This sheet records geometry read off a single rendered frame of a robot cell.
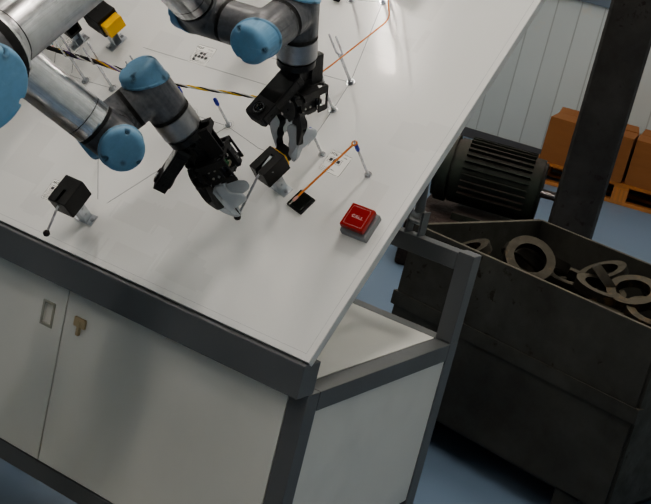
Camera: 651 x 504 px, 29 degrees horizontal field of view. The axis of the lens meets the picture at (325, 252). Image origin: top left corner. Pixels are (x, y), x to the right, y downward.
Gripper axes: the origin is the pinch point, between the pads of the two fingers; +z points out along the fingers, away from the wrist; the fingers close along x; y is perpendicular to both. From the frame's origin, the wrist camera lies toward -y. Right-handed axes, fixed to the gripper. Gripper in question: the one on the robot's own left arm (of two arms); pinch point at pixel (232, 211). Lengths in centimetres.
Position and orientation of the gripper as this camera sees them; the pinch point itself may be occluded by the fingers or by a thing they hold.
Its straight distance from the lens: 235.7
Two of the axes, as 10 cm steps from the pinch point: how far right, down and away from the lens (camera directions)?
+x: 1.1, -6.9, 7.1
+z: 4.7, 6.7, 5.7
